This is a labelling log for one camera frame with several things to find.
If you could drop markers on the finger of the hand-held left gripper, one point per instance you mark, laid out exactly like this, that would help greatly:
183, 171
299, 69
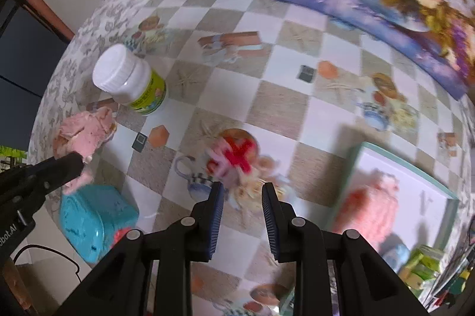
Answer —
55, 171

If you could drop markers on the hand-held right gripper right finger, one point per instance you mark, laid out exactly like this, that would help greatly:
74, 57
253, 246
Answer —
269, 219

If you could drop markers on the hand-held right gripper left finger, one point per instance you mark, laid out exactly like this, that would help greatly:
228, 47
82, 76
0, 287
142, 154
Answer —
217, 215

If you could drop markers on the pink fluffy cloth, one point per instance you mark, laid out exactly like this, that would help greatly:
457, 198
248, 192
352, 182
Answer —
85, 130

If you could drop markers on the pink and red hair bow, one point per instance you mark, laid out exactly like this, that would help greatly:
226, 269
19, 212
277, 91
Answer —
233, 156

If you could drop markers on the pink striped cloth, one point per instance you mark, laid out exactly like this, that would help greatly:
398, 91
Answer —
367, 208

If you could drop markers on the blue face mask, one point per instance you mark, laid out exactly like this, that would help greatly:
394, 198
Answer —
397, 256

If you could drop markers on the white tray with teal rim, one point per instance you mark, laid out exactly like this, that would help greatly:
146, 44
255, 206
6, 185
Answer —
419, 189

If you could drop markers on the teal plastic box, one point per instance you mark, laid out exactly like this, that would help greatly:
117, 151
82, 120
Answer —
92, 219

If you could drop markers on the small red piece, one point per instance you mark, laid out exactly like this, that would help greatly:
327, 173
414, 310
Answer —
122, 236

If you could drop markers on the white bottle with green label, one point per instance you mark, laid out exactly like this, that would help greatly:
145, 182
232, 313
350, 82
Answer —
126, 78

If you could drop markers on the dark blue cabinet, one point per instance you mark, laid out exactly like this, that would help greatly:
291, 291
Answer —
26, 48

